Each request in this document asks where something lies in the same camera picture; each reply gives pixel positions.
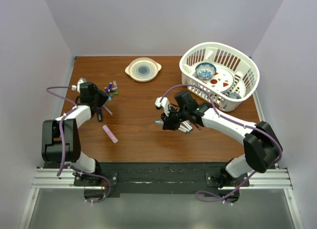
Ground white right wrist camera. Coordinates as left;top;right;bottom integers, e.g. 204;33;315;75
155;97;170;116

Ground white plate red shapes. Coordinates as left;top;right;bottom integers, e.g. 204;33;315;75
207;67;234;93

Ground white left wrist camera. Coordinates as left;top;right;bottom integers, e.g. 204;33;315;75
71;78;87;93

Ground blue white bowl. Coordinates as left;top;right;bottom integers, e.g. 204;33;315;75
195;62;216;79

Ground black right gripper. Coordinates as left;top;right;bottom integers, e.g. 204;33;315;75
161;105;188;131

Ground small blue patterned dish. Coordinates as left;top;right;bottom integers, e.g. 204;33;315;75
229;92;241;99

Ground lavender highlighter pen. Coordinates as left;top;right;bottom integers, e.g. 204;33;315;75
102;125;118;144

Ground white marker green cap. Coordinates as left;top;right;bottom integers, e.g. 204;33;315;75
178;126;190;134

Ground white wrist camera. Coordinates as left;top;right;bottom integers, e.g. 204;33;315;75
155;97;170;116
71;78;87;93

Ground white plastic basket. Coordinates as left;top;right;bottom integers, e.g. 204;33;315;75
179;42;260;112

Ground cream plate with spiral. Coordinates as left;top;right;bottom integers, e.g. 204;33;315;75
125;57;162;82

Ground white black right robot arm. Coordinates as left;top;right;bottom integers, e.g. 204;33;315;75
155;90;282;186

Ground light blue highlighter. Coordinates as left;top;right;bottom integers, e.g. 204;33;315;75
155;120;164;125

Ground pink highlighter pen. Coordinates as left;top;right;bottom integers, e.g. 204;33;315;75
103;105;113;115

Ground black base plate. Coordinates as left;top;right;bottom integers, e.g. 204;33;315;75
73;162;250;202

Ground black purple highlighter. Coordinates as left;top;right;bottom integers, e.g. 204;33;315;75
97;111;103;122

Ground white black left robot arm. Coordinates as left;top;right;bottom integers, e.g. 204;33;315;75
42;78;110;185

